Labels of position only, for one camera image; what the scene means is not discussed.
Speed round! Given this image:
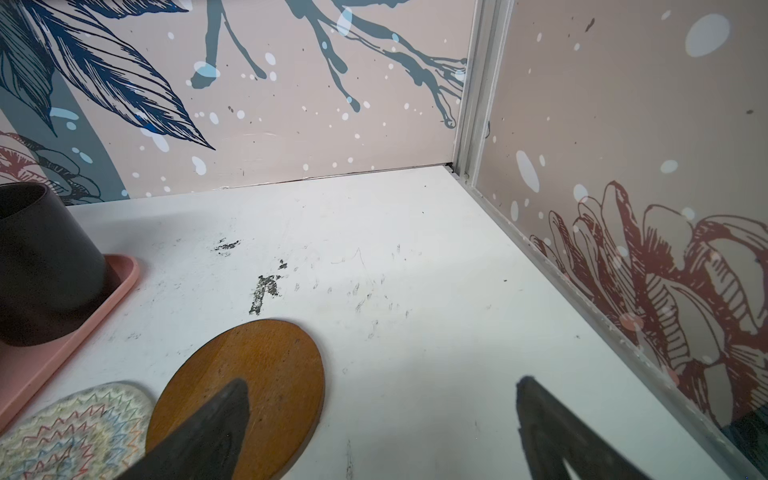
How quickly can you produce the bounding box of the dark wooden round coaster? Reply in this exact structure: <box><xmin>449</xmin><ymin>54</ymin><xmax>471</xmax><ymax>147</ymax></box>
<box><xmin>146</xmin><ymin>320</ymin><xmax>326</xmax><ymax>479</ymax></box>

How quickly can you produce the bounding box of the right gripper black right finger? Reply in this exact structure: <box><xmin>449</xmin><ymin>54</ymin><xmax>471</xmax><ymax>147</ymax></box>
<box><xmin>516</xmin><ymin>376</ymin><xmax>649</xmax><ymax>480</ymax></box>

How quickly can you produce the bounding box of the multicolour zigzag woven coaster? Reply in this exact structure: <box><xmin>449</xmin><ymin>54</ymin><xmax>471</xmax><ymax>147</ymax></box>
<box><xmin>1</xmin><ymin>382</ymin><xmax>154</xmax><ymax>479</ymax></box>

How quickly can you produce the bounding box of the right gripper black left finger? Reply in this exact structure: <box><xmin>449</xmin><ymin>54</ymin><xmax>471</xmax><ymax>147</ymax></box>
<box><xmin>120</xmin><ymin>378</ymin><xmax>250</xmax><ymax>480</ymax></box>

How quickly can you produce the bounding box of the black mug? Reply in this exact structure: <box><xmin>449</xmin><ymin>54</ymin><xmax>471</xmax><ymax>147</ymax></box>
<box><xmin>1</xmin><ymin>182</ymin><xmax>121</xmax><ymax>347</ymax></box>

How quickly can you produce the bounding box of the pink tray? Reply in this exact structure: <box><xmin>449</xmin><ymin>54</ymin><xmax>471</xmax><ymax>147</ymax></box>
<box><xmin>1</xmin><ymin>254</ymin><xmax>141</xmax><ymax>431</ymax></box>

